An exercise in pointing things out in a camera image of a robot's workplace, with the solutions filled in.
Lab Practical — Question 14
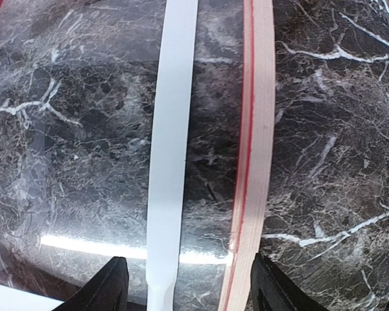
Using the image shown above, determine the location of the clear acrylic sheet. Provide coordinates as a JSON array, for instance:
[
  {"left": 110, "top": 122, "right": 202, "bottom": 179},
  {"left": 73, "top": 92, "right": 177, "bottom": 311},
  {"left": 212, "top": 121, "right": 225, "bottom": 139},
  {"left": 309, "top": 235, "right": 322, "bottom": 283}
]
[{"left": 0, "top": 1, "right": 243, "bottom": 310}]

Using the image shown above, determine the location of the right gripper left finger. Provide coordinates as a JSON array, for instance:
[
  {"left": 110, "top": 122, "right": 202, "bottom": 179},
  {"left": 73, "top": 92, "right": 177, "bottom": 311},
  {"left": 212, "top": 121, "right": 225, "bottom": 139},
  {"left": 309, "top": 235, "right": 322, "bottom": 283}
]
[{"left": 53, "top": 257, "right": 129, "bottom": 311}]

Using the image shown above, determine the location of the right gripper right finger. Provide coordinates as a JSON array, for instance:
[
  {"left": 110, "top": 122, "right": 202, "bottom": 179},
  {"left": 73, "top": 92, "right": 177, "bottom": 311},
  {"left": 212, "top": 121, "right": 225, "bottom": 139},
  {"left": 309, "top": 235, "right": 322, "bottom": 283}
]
[{"left": 250, "top": 253, "right": 327, "bottom": 311}]

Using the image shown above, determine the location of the red wooden picture frame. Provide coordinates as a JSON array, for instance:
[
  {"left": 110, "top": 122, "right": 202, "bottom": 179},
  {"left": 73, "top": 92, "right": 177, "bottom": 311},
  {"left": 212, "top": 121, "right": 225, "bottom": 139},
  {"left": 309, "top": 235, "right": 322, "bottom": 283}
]
[{"left": 0, "top": 1, "right": 275, "bottom": 310}]

